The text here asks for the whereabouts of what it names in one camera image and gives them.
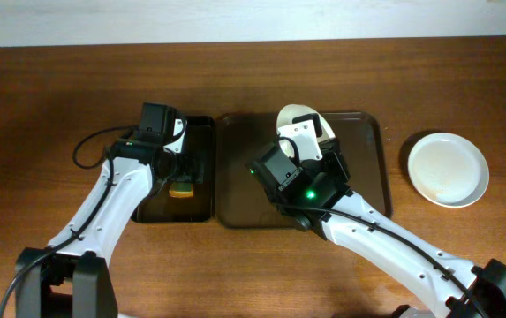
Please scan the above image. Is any green and orange sponge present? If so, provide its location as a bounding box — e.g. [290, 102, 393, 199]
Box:
[169, 182, 194, 199]

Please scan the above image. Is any white plate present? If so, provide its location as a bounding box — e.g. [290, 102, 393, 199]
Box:
[407, 132, 490, 208]
[276, 104, 336, 142]

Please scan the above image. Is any white plate front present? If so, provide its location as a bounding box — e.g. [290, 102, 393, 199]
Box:
[407, 132, 490, 208]

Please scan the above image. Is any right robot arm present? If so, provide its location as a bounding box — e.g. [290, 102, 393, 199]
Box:
[247, 105, 506, 317]

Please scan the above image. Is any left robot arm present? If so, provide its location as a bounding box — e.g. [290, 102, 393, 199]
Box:
[0, 102, 204, 317]

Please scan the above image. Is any brown plastic serving tray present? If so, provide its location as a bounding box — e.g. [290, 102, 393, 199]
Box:
[215, 111, 393, 229]

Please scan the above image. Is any small black tray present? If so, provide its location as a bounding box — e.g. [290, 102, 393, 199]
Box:
[132, 116, 215, 223]

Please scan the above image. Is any right black cable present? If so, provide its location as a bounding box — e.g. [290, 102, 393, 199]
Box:
[274, 136, 487, 318]

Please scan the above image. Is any black cable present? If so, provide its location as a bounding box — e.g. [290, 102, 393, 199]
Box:
[274, 136, 487, 318]
[0, 110, 187, 318]

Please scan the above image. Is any left black cable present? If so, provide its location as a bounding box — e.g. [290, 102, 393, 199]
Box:
[0, 110, 187, 318]

